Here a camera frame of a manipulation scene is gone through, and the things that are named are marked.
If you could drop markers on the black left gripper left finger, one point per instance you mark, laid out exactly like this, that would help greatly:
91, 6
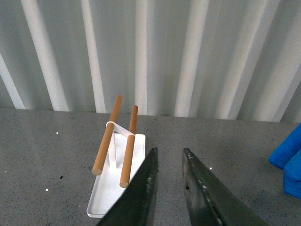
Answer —
136, 206

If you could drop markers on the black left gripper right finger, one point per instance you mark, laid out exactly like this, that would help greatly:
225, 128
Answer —
209, 201

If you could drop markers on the white rack with wooden bars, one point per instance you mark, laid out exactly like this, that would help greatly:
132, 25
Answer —
120, 155

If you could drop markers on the white pleated curtain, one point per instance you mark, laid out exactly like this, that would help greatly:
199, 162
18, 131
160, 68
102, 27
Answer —
219, 59

